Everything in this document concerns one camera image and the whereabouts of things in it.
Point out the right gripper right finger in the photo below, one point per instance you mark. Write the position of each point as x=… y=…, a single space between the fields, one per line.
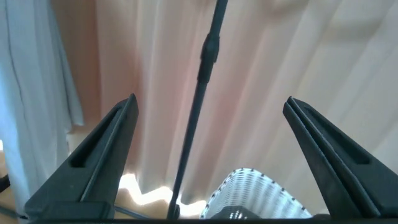
x=351 y=174

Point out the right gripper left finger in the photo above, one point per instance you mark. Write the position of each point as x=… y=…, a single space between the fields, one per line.
x=96 y=161

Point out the black clothes rack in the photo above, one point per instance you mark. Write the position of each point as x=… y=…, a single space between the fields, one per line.
x=208 y=56

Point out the pale grey shorts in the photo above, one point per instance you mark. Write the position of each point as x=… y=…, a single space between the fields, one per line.
x=31 y=93

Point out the white laundry basket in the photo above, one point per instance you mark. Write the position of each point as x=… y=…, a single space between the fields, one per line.
x=255 y=193

